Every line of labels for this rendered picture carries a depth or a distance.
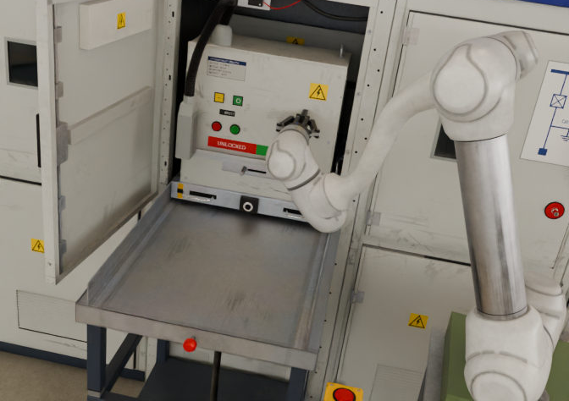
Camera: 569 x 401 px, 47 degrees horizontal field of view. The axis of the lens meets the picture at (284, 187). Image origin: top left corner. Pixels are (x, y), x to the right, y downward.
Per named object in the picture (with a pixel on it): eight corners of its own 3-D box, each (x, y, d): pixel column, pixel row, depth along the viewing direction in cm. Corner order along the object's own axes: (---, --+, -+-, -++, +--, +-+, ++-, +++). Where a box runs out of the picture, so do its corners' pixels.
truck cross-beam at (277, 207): (328, 226, 213) (331, 210, 211) (170, 197, 218) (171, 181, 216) (329, 219, 218) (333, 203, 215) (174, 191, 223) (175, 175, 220)
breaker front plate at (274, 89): (322, 212, 212) (345, 69, 192) (179, 186, 216) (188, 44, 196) (323, 211, 213) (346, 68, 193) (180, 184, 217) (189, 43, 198)
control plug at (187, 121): (190, 161, 201) (193, 107, 193) (174, 158, 201) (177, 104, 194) (196, 151, 208) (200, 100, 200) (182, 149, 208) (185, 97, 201)
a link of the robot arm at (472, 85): (558, 377, 144) (543, 440, 126) (484, 370, 152) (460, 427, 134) (522, 28, 125) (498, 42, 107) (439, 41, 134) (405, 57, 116)
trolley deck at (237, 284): (315, 371, 159) (318, 352, 156) (75, 321, 165) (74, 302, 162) (339, 241, 220) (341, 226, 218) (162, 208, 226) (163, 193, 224)
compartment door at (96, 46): (33, 279, 171) (19, -9, 140) (142, 189, 227) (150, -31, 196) (56, 286, 169) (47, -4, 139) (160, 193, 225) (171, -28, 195)
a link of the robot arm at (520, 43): (449, 49, 145) (431, 57, 134) (527, 12, 135) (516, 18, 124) (472, 102, 146) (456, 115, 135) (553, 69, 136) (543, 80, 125)
